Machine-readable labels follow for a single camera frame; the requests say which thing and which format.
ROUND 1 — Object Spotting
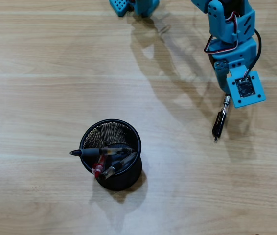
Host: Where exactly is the black retractable pen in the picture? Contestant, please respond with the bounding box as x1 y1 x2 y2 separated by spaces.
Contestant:
211 95 232 143

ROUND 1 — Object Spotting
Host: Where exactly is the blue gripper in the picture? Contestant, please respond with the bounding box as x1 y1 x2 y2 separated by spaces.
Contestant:
209 38 257 93

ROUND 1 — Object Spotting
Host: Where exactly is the clear stick pen black cap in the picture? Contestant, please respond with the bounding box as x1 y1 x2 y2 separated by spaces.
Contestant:
98 151 137 181

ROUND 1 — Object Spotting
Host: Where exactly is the red white black servo wire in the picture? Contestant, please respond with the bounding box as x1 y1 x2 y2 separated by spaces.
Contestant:
225 11 241 25
204 35 239 54

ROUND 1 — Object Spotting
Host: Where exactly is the clear pen grey grip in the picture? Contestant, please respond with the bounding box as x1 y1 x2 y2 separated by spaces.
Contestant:
69 146 133 157

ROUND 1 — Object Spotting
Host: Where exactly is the red clear retractable pen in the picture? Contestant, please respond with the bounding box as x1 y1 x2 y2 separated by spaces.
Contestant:
91 155 107 178

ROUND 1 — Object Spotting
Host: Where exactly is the blue mounted wrist camera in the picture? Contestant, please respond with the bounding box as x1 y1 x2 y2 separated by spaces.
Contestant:
226 65 266 109

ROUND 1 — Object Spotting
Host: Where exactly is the black mesh pen holder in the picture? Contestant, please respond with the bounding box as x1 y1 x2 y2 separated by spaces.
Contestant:
79 119 143 192

